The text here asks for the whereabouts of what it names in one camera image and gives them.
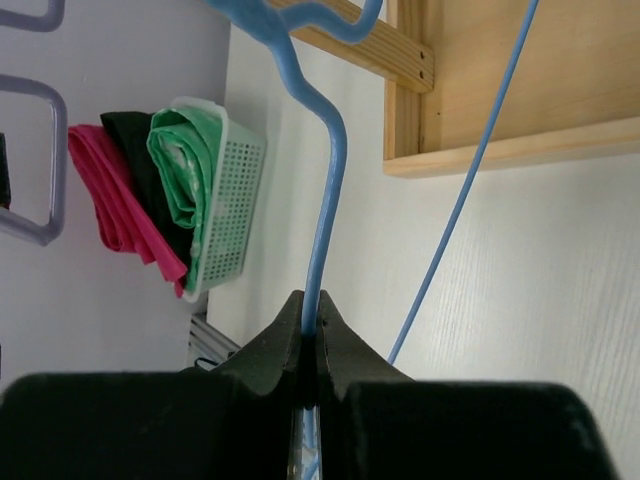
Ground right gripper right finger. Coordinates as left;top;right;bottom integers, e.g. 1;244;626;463
316;294;618;479

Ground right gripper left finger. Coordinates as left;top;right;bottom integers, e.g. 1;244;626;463
1;291;303;479

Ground pink trousers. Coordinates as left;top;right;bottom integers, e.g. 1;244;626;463
68;125;187;298

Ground lilac hanger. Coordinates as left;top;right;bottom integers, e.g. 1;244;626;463
0;0;70;249

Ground green trousers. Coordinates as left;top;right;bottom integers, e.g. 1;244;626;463
146;105;223;291

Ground black trousers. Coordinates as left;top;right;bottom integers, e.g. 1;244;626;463
100;111;193;267

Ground light blue hanger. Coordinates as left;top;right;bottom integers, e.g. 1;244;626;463
207;0;541;480

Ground white plastic basket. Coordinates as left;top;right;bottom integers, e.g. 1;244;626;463
171;96;267;303

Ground wooden clothes rack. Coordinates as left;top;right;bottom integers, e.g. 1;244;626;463
264;0;640;180

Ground aluminium mounting rail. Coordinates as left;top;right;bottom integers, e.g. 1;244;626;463
187;313;240;371

